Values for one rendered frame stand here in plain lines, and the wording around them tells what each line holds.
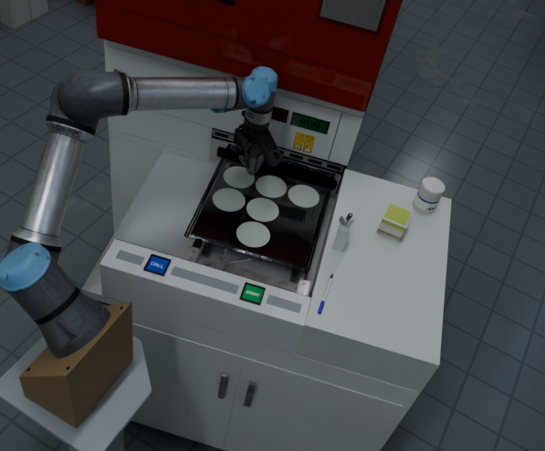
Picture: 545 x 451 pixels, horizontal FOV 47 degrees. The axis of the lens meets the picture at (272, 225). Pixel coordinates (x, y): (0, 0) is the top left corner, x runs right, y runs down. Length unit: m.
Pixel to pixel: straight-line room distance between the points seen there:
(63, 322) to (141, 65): 0.90
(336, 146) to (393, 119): 2.02
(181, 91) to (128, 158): 0.83
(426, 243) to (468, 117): 2.42
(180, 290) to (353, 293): 0.46
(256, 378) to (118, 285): 0.49
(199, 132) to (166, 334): 0.67
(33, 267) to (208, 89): 0.56
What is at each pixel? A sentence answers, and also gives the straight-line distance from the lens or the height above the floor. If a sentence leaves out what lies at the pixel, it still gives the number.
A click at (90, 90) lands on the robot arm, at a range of 1.44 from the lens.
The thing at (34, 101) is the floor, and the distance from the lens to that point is 3.75.
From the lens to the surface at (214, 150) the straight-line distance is 2.09.
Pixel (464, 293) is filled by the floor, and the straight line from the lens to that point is 3.15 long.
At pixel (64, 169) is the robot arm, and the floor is 1.22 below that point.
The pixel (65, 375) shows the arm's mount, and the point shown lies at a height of 1.07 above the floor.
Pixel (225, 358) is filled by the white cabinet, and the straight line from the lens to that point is 1.82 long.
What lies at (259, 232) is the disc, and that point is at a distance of 1.85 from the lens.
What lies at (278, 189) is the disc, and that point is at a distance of 1.98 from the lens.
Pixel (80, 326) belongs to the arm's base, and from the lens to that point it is 1.43.
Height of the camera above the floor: 2.27
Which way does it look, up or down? 47 degrees down
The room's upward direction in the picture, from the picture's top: 13 degrees clockwise
